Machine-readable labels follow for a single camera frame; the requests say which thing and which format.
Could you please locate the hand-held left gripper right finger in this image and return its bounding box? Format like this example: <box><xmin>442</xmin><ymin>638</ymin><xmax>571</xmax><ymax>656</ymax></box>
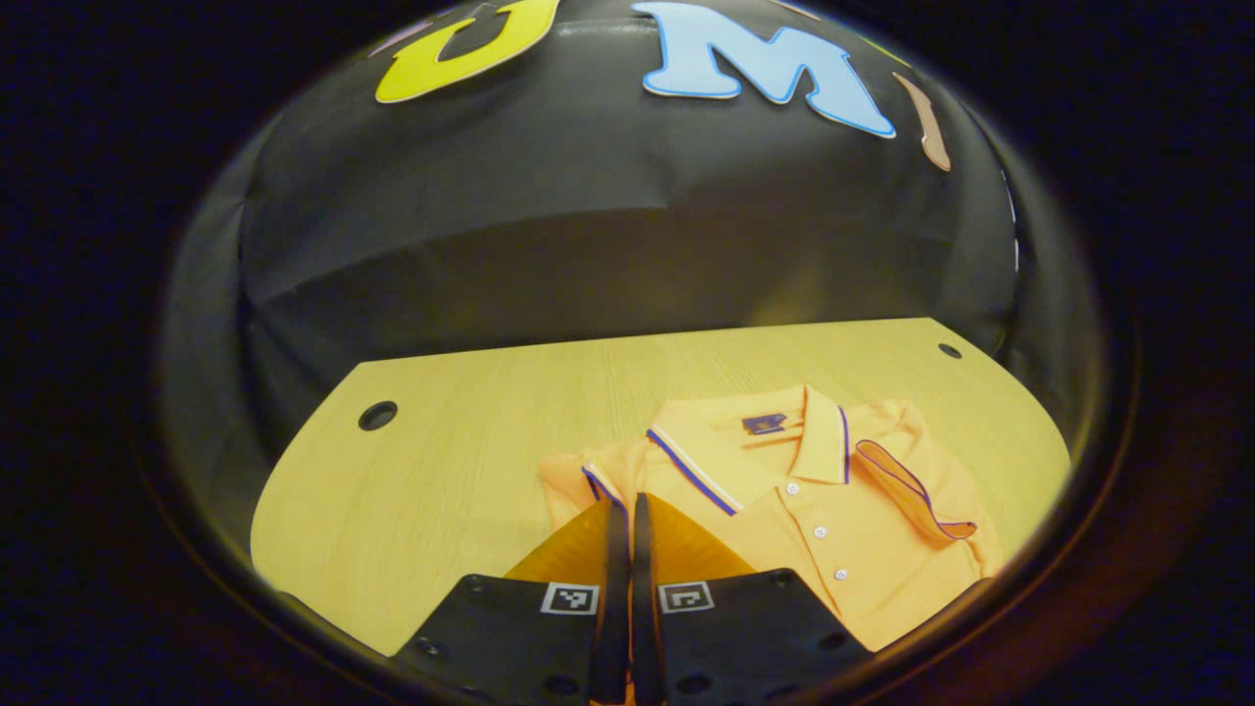
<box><xmin>632</xmin><ymin>493</ymin><xmax>874</xmax><ymax>706</ymax></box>

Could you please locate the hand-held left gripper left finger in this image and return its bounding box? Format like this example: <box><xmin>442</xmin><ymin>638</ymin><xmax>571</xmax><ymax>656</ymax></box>
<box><xmin>392</xmin><ymin>493</ymin><xmax>628</xmax><ymax>706</ymax></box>

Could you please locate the orange T-shirt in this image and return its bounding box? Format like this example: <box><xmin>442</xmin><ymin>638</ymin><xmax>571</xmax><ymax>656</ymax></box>
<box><xmin>537</xmin><ymin>384</ymin><xmax>1006</xmax><ymax>653</ymax></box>

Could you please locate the black backdrop cloth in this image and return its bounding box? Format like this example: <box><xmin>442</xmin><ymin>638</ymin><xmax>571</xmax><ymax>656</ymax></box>
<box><xmin>157</xmin><ymin>0</ymin><xmax>1109</xmax><ymax>550</ymax></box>

